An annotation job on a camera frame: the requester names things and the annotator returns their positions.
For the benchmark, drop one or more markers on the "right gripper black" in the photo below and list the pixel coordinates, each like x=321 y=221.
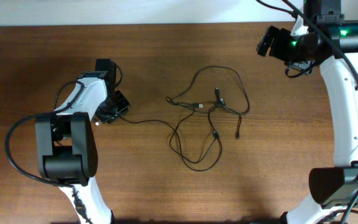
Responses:
x=276 y=50

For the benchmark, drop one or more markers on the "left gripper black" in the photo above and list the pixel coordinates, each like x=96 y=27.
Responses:
x=119 y=106

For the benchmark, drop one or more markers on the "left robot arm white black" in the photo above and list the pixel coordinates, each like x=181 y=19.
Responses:
x=66 y=149

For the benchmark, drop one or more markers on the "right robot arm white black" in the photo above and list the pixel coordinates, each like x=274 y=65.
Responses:
x=322 y=38

